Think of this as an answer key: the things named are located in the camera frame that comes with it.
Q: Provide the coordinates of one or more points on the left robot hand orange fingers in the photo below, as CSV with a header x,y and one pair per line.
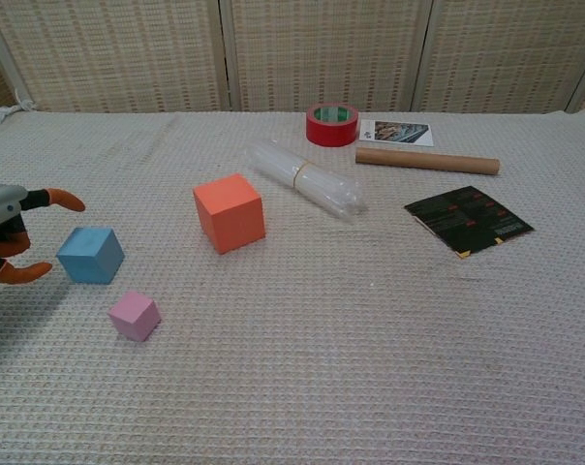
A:
x,y
2,208

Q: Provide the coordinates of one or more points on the blue foam cube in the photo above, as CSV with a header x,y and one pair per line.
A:
x,y
89,257

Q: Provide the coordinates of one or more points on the small pink foam cube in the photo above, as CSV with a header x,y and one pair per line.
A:
x,y
132,317

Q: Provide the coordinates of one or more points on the large orange foam cube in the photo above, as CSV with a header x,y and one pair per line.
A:
x,y
229,218

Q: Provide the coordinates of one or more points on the clear plastic tube bundle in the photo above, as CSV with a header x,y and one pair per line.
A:
x,y
283,162

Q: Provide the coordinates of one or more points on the red tape roll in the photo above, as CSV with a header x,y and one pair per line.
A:
x,y
329,133

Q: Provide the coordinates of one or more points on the cream woven tablecloth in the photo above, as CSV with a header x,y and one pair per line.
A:
x,y
321,339

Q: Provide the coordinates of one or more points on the white card with photo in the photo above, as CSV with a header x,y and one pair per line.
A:
x,y
399,133

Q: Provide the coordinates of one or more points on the brown cardboard tube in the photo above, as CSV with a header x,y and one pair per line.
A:
x,y
428,161

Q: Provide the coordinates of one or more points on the black printed leaflet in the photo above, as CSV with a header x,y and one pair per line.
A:
x,y
467,220

